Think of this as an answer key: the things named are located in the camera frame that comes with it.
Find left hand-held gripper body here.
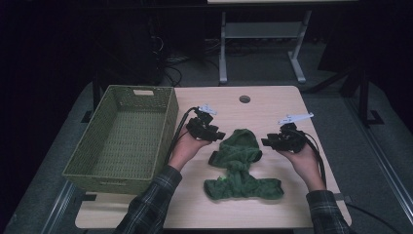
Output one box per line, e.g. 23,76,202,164
185,103,222,141

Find person's left hand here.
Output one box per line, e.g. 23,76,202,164
167,125,212,172

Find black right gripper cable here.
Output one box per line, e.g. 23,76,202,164
291,127,327,190

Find black metal stand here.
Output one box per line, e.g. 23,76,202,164
80,72,101,125
357,67,386,129

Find black floor cable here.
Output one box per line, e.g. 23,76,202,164
344,203,403,234

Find green woven basket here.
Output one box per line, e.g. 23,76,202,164
61,84,180,197

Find dark table edge strap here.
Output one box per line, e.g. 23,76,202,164
74,193,97,204
334,193,354,205

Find black equipment box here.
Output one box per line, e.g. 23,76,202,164
96,13,164,86

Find tangle of floor cables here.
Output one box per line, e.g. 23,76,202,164
149,32,222,87

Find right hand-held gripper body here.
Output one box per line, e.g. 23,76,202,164
271,112,315,154

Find green fleece garment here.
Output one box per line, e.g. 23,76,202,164
203,128,285,202

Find person's right hand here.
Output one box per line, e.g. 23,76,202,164
279,139,326,193

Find metal floor rail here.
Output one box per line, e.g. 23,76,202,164
344,97,413,216
42,179,78,234

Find grey metal desk frame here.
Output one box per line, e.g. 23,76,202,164
218,9,313,86

